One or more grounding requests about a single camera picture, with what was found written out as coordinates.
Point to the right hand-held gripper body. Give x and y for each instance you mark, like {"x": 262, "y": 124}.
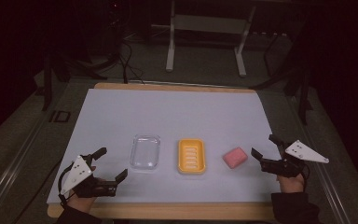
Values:
{"x": 281, "y": 167}

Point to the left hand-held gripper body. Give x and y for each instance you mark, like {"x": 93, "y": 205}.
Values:
{"x": 101, "y": 188}

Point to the pink soap bar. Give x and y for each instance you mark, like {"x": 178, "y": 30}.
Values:
{"x": 235, "y": 157}

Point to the person's right hand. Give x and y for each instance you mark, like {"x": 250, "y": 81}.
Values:
{"x": 290, "y": 185}

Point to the person's left hand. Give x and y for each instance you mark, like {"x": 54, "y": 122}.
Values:
{"x": 81, "y": 203}

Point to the clear plastic dish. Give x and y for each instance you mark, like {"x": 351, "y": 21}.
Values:
{"x": 145, "y": 153}

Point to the black tripod stand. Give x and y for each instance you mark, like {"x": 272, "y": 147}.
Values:
{"x": 303, "y": 93}
{"x": 48, "y": 77}

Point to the yellow soap dish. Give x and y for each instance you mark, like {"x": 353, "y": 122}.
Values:
{"x": 191, "y": 169}

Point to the white table mat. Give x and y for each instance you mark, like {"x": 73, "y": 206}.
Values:
{"x": 167, "y": 115}

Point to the white metal stand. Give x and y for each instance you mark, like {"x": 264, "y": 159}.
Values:
{"x": 209, "y": 24}

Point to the metal floor rail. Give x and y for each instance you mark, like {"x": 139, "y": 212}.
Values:
{"x": 326, "y": 186}
{"x": 9, "y": 174}

